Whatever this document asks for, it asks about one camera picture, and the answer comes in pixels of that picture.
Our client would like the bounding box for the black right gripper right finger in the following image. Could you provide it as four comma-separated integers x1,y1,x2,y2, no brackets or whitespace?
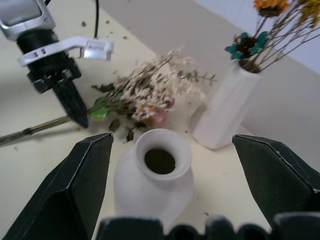
232,134,320,232

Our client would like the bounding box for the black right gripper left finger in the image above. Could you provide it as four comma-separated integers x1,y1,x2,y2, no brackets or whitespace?
1,132,115,240

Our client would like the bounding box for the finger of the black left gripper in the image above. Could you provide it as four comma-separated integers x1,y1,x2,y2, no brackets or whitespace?
51,84,85,126
63,80,89,129

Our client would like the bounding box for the white dried flower bouquet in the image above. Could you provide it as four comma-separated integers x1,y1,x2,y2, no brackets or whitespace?
0,45,218,148

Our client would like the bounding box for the orange and teal flower bouquet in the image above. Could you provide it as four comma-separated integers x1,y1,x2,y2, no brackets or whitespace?
224,0,320,74

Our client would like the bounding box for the tall angular white vase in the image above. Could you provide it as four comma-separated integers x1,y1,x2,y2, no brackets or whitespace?
191,60,263,150

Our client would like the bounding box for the round white vase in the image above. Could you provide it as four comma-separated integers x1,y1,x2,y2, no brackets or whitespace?
113,128,195,226

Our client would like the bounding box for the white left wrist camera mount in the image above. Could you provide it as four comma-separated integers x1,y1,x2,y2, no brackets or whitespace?
17,35,115,68

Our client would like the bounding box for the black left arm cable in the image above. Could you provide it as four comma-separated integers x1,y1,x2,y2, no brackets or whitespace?
93,0,100,39

